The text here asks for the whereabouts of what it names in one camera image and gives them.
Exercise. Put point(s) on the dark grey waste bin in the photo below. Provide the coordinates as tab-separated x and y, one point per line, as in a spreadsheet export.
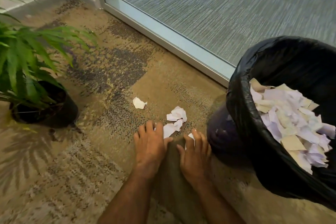
223	137

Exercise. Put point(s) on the large crumpled white paper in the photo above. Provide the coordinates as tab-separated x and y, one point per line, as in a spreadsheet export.
178	113

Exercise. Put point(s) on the pile of torn paper scraps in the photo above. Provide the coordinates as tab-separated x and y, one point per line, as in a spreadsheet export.
291	124

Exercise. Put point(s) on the black plastic bin bag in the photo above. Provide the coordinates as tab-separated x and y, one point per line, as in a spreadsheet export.
262	61

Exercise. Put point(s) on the small crumpled white paper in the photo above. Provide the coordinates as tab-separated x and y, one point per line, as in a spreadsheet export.
139	103

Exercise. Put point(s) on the person's left forearm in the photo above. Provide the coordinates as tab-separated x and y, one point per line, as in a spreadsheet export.
128	200

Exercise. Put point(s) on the black plant pot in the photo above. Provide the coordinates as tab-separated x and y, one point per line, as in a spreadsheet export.
63	112

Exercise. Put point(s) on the person's left middle finger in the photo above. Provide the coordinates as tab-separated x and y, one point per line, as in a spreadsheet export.
150	129

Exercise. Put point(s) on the person's left thumb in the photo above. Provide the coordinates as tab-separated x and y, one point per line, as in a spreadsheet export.
168	143

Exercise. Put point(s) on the person's right middle finger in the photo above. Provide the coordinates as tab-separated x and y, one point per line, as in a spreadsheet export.
196	138

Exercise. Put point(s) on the grey baseboard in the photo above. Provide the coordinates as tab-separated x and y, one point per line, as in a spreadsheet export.
52	0

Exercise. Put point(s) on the person's left little finger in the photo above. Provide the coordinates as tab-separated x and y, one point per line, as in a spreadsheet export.
136	138

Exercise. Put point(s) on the grey metal door frame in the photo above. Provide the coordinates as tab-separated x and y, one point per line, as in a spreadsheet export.
168	37

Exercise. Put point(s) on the person's right thumb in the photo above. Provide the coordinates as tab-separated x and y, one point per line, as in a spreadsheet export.
181	151

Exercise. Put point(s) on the flat torn white paper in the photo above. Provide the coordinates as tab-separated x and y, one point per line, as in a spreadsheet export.
170	128

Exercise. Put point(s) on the green leafy plant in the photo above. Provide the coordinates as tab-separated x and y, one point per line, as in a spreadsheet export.
23	55

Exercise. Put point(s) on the person's left hand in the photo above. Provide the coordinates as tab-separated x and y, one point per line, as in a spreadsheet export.
149	150

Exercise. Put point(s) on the person's right little finger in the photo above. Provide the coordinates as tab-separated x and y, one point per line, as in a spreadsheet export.
209	150

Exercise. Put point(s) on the white paper scrap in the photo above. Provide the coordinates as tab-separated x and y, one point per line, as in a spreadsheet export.
191	136

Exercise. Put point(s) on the person's right hand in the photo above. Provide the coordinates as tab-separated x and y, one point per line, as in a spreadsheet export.
195	160

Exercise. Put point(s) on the olive trouser leg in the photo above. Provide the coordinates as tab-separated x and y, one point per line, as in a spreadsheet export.
175	189

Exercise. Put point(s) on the person's right forearm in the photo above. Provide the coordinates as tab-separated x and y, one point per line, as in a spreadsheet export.
217	205

